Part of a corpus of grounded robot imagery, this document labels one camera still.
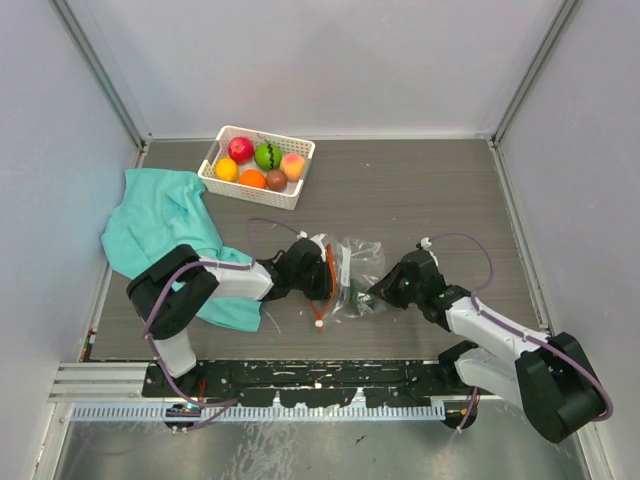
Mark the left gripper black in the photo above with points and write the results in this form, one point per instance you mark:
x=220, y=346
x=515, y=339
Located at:
x=323, y=291

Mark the clear zip bag orange seal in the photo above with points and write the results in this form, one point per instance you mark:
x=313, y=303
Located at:
x=351, y=258

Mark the dark green fake avocado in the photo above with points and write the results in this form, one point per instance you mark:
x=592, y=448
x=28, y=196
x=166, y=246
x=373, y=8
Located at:
x=360, y=302

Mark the brown fake kiwi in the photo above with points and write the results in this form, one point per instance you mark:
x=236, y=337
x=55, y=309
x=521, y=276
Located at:
x=276, y=180

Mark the fake peach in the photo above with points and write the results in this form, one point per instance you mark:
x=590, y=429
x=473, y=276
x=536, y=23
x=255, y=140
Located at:
x=293, y=165

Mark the orange fake orange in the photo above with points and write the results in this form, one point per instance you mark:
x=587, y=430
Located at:
x=253, y=178

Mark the green fake fruit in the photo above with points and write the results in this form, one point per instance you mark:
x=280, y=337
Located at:
x=268, y=156

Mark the yellow fake lemon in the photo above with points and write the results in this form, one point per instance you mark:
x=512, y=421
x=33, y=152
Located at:
x=226, y=169

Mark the red fake apple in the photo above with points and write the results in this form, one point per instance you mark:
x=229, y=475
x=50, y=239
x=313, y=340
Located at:
x=241, y=150

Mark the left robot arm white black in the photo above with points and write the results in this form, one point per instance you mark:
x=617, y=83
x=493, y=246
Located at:
x=168, y=295

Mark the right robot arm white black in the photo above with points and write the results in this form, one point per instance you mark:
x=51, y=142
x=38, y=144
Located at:
x=548, y=377

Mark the white perforated plastic basket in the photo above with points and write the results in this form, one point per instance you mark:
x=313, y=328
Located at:
x=287, y=199

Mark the teal cloth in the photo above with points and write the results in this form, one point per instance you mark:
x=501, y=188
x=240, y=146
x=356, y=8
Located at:
x=161, y=209

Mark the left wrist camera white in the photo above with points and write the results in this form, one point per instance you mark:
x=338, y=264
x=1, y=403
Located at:
x=318, y=239

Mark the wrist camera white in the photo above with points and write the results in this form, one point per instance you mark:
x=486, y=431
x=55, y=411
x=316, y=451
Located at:
x=318, y=239
x=426, y=244

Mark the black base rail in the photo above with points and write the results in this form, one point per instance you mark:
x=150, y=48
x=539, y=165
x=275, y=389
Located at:
x=315, y=384

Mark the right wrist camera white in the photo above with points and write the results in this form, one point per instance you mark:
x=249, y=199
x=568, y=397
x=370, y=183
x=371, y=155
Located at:
x=426, y=244

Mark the grey slotted cable duct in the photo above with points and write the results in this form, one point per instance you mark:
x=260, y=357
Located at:
x=165, y=411

